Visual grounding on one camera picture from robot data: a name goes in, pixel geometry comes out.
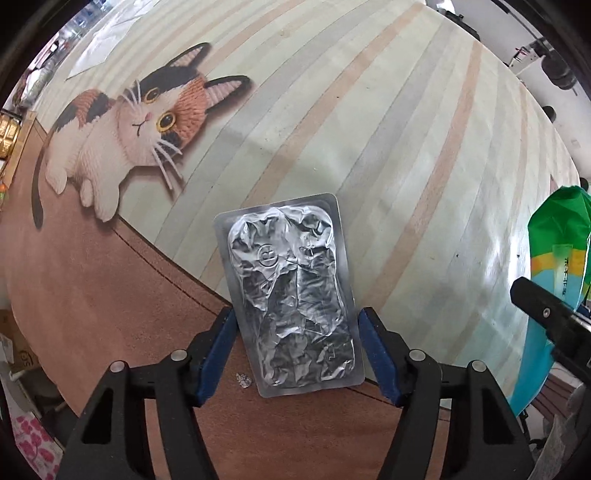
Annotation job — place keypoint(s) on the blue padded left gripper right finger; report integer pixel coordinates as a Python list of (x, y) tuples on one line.
[(374, 337)]

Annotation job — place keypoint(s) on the pink flower paper bag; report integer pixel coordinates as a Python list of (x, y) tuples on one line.
[(41, 451)]

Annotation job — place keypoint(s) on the black barbell weight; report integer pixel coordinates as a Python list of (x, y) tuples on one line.
[(558, 72)]

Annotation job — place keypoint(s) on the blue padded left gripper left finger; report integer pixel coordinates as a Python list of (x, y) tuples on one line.
[(222, 337)]

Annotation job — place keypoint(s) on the stacked golden cookie boxes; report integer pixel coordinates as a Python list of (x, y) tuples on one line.
[(10, 126)]

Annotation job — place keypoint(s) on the cat pattern table cloth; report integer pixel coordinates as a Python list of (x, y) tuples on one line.
[(438, 155)]

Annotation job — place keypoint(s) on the silver foil blister pack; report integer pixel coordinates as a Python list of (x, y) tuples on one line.
[(287, 273)]

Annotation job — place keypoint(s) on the green blue snack bag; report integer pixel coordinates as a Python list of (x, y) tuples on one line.
[(559, 239)]

